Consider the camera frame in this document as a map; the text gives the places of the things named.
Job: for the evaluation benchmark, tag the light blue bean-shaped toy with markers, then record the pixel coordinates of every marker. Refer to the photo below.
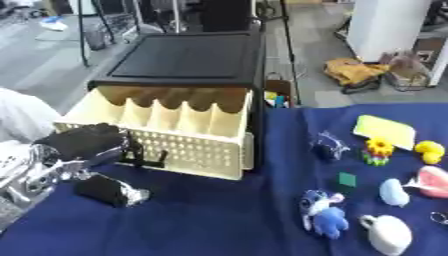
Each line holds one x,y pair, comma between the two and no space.
394,192

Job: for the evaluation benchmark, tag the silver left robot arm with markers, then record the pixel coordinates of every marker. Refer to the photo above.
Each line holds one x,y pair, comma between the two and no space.
35,180

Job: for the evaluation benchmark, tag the clear plastic wrapped dark object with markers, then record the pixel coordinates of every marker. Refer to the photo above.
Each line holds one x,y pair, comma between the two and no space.
329,146

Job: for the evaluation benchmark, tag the black stand leg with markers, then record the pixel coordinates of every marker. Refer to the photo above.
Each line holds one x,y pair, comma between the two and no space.
82,33

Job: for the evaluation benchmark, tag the pale drawer with compartments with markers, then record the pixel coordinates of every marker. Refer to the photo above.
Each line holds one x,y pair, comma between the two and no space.
192,146

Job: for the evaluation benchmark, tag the person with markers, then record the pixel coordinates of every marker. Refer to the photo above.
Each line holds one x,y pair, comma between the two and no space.
20,115

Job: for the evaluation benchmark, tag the brown bag with coloured items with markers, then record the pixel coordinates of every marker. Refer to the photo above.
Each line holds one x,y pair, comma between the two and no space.
279,93

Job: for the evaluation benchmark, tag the black tripod pole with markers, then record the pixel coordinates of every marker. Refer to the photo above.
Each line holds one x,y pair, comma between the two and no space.
290,50

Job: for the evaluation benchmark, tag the white mug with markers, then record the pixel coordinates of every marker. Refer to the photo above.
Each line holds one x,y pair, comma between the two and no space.
388,235

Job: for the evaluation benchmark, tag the black chair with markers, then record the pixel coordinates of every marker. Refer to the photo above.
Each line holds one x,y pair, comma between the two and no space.
227,15

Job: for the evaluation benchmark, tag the yellow bag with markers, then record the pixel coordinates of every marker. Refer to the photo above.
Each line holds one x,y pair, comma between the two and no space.
353,71

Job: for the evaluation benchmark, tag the white cabinet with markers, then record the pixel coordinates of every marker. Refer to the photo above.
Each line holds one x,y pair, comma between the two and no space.
385,28

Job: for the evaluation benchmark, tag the yellow-green flat pad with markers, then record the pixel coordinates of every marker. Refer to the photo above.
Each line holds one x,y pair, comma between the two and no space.
385,130

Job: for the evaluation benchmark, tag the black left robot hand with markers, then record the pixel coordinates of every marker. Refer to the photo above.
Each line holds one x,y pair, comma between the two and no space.
81,141

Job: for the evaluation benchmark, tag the pink and white shell toy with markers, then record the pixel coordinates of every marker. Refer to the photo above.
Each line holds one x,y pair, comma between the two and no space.
434,181

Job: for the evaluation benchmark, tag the black cabinet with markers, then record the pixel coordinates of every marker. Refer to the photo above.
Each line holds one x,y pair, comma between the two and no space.
192,58

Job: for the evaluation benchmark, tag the blue and white plush toy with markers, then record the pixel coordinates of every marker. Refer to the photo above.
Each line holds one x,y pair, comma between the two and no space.
326,215

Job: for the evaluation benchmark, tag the green cube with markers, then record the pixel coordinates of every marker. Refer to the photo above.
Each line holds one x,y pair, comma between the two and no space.
347,180

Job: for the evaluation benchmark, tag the sunflower toy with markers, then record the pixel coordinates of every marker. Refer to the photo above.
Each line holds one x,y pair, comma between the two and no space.
379,150

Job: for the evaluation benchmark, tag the yellow rubber duck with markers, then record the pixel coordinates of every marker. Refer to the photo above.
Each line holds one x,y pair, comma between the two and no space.
431,151

